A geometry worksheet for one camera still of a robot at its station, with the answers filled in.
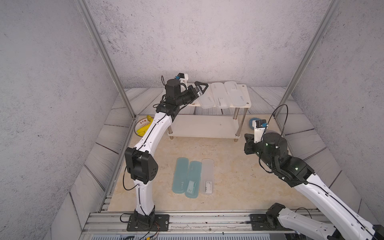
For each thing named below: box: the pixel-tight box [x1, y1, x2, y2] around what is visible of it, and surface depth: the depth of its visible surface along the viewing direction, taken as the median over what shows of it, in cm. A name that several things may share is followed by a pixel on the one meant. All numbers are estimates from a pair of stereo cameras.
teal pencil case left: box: [172, 157, 189, 194], surface depth 91 cm
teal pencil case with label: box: [185, 160, 202, 199], surface depth 88 cm
